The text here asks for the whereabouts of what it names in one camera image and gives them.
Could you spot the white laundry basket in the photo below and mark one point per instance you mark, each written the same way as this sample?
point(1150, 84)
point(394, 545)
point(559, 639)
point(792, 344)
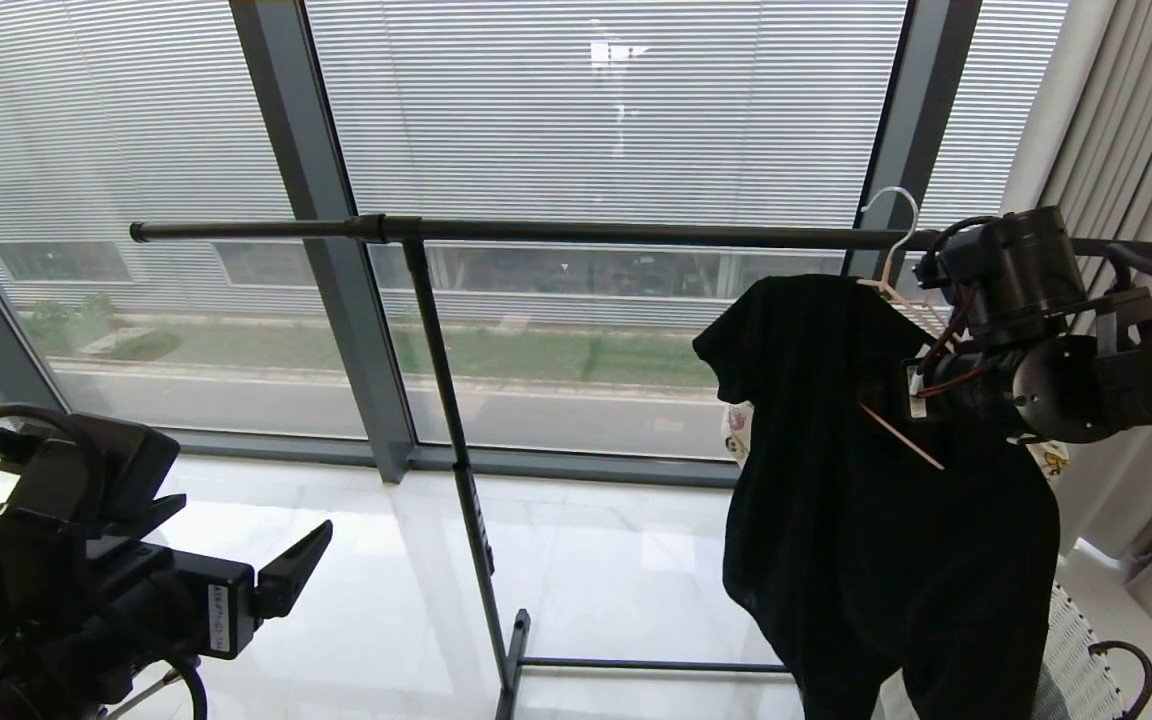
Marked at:
point(1086, 660)

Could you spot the beige curtain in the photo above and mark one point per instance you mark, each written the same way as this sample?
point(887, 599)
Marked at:
point(1136, 130)

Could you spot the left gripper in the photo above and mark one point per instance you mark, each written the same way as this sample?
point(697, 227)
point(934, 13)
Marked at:
point(186, 600)

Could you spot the cream printed garment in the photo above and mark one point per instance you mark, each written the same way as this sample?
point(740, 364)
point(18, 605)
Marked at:
point(736, 432)

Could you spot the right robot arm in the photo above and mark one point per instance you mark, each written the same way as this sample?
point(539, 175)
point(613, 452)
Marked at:
point(1036, 290)

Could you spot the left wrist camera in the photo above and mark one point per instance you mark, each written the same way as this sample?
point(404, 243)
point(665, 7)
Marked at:
point(96, 480)

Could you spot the black clothes rack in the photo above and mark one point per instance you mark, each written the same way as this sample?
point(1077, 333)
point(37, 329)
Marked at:
point(536, 232)

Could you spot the black garment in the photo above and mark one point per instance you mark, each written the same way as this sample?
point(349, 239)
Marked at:
point(886, 560)

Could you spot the pink clothes hanger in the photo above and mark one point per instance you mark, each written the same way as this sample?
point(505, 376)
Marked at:
point(891, 250)

